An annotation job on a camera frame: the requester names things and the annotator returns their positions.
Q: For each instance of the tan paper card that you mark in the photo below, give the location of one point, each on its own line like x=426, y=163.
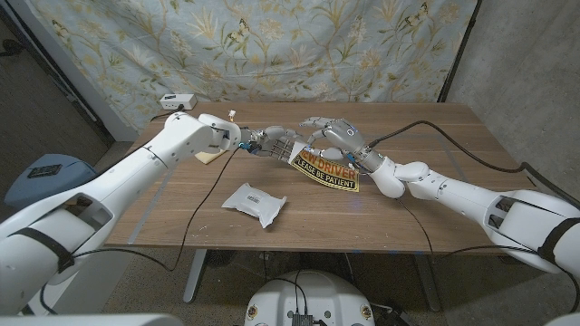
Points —
x=209, y=158

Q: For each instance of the blue plastic bin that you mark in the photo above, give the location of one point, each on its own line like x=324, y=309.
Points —
x=41, y=181

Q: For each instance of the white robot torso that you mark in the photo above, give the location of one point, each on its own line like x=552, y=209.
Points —
x=308, y=294

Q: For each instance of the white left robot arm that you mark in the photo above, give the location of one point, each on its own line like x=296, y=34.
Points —
x=113, y=190

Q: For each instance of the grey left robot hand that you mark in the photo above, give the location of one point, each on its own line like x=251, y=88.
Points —
x=272, y=140

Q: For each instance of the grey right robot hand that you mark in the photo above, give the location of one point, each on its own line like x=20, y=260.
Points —
x=346, y=136

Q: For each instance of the white power box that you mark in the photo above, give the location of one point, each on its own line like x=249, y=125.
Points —
x=177, y=101

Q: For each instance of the yellow black bumper sticker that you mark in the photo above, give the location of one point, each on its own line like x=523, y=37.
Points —
x=331, y=174

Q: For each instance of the white plastic package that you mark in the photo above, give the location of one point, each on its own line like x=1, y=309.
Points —
x=254, y=201

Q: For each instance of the grey table leg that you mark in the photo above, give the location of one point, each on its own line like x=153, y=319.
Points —
x=428, y=285
x=195, y=276

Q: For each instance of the floral blue backdrop cloth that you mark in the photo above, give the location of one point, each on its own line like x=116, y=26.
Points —
x=272, y=54

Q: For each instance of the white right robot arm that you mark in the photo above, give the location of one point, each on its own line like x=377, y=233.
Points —
x=453, y=192

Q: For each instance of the black backdrop pole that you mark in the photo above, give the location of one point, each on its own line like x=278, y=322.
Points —
x=457, y=54

